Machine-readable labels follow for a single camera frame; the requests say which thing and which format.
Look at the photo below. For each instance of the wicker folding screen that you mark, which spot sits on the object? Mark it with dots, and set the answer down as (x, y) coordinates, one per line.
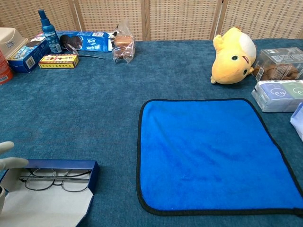
(180, 19)

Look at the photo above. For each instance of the short blue cookie box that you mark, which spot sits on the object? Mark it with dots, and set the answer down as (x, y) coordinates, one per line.
(23, 59)

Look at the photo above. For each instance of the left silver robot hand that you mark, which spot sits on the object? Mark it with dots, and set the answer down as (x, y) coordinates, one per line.
(14, 163)

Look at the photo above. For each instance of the clear bag of bread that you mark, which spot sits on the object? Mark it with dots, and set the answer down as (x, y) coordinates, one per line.
(123, 47)

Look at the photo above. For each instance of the multicolour tissue pack row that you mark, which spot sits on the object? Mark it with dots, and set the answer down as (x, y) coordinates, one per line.
(277, 94)

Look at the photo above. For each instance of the white wet wipes pack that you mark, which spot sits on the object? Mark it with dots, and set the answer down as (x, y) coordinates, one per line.
(298, 123)

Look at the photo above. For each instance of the clear box of brown snacks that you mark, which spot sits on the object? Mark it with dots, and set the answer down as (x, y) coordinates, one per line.
(279, 63)

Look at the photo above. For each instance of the teal tablecloth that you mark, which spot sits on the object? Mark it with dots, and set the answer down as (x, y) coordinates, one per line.
(94, 118)

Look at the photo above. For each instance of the beige plastic lunch box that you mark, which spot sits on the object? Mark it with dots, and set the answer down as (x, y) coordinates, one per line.
(10, 41)

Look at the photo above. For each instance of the blue glasses case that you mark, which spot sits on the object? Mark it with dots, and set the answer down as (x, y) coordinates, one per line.
(47, 208)

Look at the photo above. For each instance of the blue microfibre cloth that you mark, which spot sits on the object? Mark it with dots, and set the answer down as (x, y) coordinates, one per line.
(208, 153)

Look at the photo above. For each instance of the yellow plush toy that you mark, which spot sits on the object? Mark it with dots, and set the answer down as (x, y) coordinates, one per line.
(230, 63)

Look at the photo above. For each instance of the long blue cookie box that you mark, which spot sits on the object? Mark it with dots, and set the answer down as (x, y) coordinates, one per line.
(94, 42)

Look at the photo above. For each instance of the blue spray bottle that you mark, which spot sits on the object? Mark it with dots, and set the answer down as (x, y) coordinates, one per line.
(50, 35)

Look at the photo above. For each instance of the yellow and red box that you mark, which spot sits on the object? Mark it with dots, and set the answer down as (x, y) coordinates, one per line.
(58, 61)

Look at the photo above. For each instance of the red cylindrical snack can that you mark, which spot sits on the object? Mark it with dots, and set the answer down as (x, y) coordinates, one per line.
(4, 71)

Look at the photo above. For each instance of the black thin-rimmed glasses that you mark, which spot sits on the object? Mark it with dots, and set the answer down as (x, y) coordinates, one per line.
(38, 185)

